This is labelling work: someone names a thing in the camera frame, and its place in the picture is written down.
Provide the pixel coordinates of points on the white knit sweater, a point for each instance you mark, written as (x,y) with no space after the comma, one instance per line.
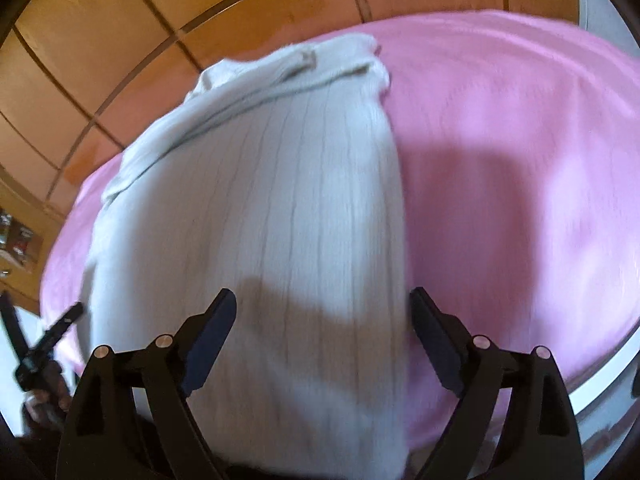
(260,220)

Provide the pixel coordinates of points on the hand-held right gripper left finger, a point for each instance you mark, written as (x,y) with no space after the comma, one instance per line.
(212,340)

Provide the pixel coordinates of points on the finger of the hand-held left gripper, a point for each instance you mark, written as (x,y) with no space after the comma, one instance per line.
(12,325)
(60,327)

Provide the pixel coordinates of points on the white bed frame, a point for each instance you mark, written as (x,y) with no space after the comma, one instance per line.
(612,385)

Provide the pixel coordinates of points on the wooden panelled headboard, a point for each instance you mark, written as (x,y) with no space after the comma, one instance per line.
(125,35)

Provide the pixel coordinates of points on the person's left hand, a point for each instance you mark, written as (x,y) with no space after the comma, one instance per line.
(50,400)

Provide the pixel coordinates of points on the wooden shelf with small items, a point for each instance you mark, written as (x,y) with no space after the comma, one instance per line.
(17,240)

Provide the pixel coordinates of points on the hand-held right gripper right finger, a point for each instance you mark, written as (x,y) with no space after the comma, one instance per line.
(435,340)

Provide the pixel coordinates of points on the pink blanket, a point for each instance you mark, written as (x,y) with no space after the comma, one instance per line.
(500,160)

